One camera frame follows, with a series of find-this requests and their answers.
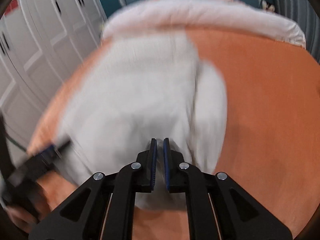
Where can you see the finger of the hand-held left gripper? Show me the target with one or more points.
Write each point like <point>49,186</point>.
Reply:
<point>51,149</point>

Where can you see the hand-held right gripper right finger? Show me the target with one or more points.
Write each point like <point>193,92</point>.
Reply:
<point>166,165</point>

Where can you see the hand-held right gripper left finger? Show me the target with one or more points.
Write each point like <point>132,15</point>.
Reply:
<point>154,165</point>

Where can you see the white quilted jacket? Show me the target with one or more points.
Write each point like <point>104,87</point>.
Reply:
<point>130,100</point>

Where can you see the person's left hand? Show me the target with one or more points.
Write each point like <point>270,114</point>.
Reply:
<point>21,218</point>

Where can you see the white panelled wardrobe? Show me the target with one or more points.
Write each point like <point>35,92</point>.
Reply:
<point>37,42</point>

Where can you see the orange plush bed blanket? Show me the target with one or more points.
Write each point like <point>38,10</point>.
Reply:
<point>262,105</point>

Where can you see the pale pink rolled duvet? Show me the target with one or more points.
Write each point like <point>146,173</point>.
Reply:
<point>200,12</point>

